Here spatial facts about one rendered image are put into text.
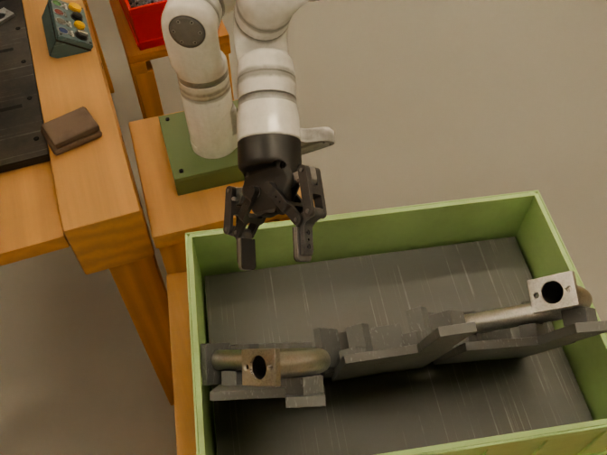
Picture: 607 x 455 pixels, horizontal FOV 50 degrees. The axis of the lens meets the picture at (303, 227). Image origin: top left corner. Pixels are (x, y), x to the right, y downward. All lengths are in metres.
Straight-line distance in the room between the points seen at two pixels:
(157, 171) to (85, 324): 0.94
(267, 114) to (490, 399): 0.60
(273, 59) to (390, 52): 2.20
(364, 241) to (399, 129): 1.49
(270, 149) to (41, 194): 0.68
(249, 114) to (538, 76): 2.33
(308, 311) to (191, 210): 0.31
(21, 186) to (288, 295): 0.56
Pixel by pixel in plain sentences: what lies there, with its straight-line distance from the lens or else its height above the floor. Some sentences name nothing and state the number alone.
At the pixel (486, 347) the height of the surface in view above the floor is 1.04.
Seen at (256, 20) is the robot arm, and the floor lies 1.36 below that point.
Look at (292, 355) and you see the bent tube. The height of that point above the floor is 1.15.
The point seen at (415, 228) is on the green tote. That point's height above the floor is 0.90.
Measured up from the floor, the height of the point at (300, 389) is 1.13.
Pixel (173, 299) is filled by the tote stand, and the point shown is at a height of 0.79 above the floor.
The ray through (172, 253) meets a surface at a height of 0.78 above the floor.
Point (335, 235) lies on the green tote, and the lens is 1.12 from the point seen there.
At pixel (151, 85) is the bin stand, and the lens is 1.76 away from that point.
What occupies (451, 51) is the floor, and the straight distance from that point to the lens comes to 3.02.
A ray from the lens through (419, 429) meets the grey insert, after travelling 1.05.
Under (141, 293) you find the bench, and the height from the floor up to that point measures 0.62.
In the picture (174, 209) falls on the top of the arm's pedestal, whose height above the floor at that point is 0.85.
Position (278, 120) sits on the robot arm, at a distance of 0.74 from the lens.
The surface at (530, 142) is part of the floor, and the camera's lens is 2.68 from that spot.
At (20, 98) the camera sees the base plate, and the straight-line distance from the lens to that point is 1.50.
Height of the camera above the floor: 1.83
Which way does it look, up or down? 54 degrees down
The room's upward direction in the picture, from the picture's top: straight up
